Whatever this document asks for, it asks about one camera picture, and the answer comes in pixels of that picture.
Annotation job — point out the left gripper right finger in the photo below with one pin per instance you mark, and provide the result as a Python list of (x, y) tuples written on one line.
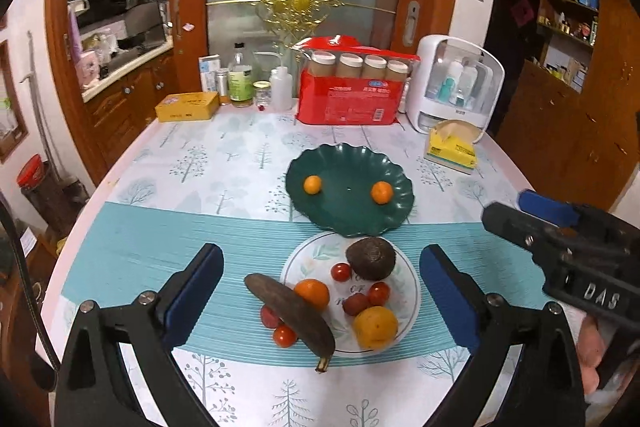
[(546, 387)]

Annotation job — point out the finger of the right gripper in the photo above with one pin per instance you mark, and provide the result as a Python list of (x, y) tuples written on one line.
[(521, 229), (558, 213)]

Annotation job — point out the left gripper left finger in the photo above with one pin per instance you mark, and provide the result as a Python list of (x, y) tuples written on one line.
[(94, 388)]

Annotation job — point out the orange tangerine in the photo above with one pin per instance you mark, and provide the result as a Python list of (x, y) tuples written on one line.
[(382, 192), (314, 292)]

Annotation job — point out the dark avocado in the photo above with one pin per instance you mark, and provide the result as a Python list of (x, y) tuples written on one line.
[(372, 258)]

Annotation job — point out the large yellow orange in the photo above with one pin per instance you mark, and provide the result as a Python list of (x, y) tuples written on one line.
[(375, 328)]

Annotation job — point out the red cherry tomato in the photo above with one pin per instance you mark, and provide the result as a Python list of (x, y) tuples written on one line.
[(378, 294), (284, 337), (341, 272)]

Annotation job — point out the overripe dark banana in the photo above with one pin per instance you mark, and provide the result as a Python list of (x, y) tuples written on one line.
[(306, 322)]

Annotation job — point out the small yellow kumquat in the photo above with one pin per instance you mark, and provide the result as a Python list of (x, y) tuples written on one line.
[(312, 185)]

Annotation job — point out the person's right hand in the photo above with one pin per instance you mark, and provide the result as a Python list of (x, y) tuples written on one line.
[(590, 348)]

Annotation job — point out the yellow tissue box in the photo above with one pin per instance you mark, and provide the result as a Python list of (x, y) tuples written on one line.
[(451, 144)]

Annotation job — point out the white cosmetics storage box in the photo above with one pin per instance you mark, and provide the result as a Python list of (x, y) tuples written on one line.
[(454, 80)]

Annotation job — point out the round white placemat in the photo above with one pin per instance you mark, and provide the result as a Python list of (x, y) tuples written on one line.
[(395, 301)]

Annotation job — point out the red lidded trash bin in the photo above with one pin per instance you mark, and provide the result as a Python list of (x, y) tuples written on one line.
[(37, 184)]

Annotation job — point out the dark green scalloped plate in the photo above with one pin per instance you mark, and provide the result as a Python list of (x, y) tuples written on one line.
[(344, 204)]

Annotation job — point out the tree print tablecloth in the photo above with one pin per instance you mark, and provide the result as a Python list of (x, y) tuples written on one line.
[(180, 186)]

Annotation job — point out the red paper cup pack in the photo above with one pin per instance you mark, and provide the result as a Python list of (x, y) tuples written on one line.
[(344, 83)]

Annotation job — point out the yellow flat box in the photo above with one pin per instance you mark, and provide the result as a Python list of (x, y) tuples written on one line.
[(188, 107)]

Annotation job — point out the white squeeze bottle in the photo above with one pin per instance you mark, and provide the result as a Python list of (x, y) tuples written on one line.
[(279, 85)]

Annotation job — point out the small glass jar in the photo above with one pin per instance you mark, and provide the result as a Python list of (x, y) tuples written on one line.
[(262, 94)]

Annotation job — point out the pink appliance on counter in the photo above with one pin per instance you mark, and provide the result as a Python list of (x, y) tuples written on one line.
[(88, 68)]

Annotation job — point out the green label glass bottle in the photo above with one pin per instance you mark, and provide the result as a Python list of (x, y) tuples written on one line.
[(240, 80)]

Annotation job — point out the small metal can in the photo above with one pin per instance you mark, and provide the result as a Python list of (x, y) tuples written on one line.
[(222, 86)]

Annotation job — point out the gold door ornament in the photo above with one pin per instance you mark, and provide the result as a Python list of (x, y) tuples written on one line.
[(294, 20)]

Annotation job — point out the white blue carton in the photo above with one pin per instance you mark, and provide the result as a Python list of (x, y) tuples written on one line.
[(208, 66)]

